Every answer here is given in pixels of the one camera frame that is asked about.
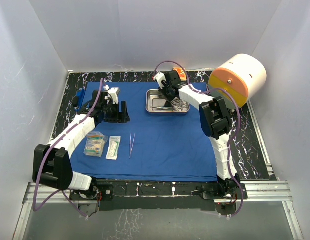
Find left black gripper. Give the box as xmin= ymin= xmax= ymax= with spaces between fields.
xmin=102 ymin=101 xmax=130 ymax=124

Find metal instrument tray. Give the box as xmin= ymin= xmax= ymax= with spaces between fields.
xmin=145 ymin=89 xmax=191 ymax=116

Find steel forceps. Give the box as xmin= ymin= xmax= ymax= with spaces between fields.
xmin=151 ymin=106 xmax=174 ymax=111
xmin=129 ymin=133 xmax=136 ymax=158

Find glove packet teal orange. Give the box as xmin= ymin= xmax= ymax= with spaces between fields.
xmin=84 ymin=132 xmax=106 ymax=156

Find green packaged surgical supplies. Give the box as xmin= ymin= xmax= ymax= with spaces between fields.
xmin=83 ymin=131 xmax=109 ymax=158

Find white suture packet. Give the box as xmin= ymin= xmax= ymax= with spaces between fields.
xmin=106 ymin=136 xmax=121 ymax=161

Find blue surgical drape cloth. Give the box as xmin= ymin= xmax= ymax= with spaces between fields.
xmin=70 ymin=82 xmax=217 ymax=182

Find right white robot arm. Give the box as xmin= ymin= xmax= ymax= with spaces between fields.
xmin=153 ymin=70 xmax=240 ymax=199

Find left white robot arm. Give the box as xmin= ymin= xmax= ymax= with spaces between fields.
xmin=32 ymin=87 xmax=130 ymax=200

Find steel surgical scissors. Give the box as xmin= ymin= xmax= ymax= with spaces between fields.
xmin=170 ymin=99 xmax=190 ymax=113

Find small orange circuit board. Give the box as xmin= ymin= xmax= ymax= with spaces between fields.
xmin=172 ymin=67 xmax=187 ymax=81

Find small blue plastic tool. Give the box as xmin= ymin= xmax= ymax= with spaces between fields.
xmin=72 ymin=88 xmax=86 ymax=112

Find white cylindrical drawer container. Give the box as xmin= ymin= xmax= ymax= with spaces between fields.
xmin=208 ymin=53 xmax=267 ymax=110

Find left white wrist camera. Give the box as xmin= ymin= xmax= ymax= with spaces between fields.
xmin=103 ymin=85 xmax=120 ymax=105

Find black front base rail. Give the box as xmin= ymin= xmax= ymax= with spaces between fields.
xmin=69 ymin=181 xmax=246 ymax=212

